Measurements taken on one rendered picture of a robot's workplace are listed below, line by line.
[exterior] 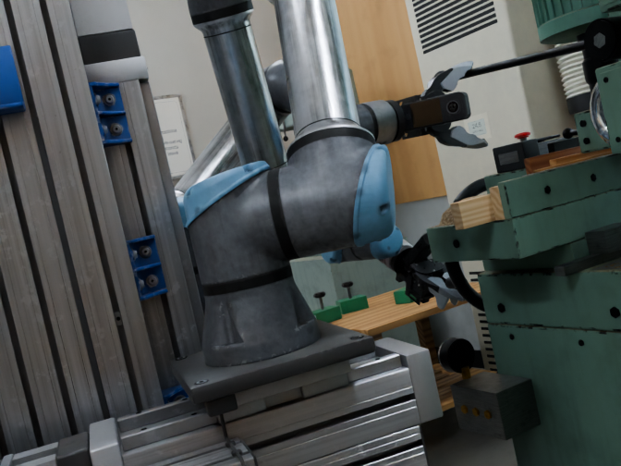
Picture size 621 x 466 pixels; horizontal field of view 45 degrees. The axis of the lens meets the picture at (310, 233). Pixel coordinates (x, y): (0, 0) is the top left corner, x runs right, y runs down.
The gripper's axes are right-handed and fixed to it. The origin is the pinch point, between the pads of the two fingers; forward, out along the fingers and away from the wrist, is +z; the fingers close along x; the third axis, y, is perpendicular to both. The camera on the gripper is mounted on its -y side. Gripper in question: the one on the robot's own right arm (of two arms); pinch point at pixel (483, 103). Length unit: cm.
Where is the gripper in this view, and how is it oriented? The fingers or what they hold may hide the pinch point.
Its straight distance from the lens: 139.5
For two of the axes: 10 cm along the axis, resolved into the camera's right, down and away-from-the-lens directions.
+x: 2.0, 9.7, 1.0
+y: -4.7, 0.1, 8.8
